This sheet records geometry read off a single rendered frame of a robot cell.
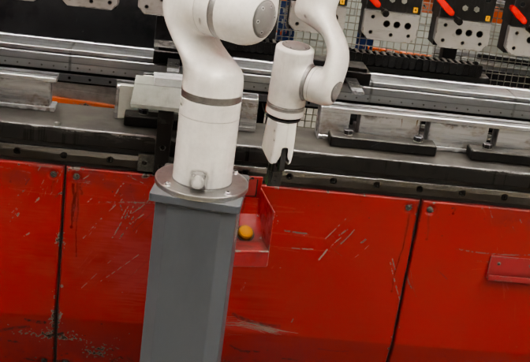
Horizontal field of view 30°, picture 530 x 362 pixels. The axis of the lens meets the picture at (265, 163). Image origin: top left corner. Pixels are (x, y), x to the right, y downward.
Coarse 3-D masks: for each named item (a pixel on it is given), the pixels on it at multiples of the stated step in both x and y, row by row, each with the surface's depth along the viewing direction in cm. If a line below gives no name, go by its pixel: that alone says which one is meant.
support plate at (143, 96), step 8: (136, 80) 263; (144, 80) 264; (152, 80) 265; (136, 88) 256; (144, 88) 257; (152, 88) 258; (160, 88) 259; (168, 88) 260; (176, 88) 261; (136, 96) 250; (144, 96) 251; (152, 96) 252; (160, 96) 252; (168, 96) 253; (176, 96) 254; (136, 104) 244; (144, 104) 245; (152, 104) 245; (160, 104) 246; (168, 104) 247; (176, 104) 248
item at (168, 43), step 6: (156, 18) 264; (162, 18) 264; (156, 24) 265; (162, 24) 265; (156, 30) 265; (162, 30) 265; (168, 30) 265; (156, 36) 266; (162, 36) 266; (168, 36) 266; (156, 42) 267; (162, 42) 267; (168, 42) 267; (174, 48) 268
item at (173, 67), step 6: (156, 48) 289; (162, 48) 287; (168, 48) 287; (156, 54) 287; (162, 54) 287; (168, 54) 287; (174, 54) 287; (156, 60) 287; (162, 60) 288; (168, 60) 285; (174, 60) 286; (180, 60) 288; (168, 66) 279; (174, 66) 280; (168, 72) 273; (174, 72) 274
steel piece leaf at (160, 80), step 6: (156, 78) 260; (162, 78) 260; (168, 78) 268; (174, 78) 269; (180, 78) 270; (156, 84) 261; (162, 84) 261; (168, 84) 261; (174, 84) 261; (180, 84) 261
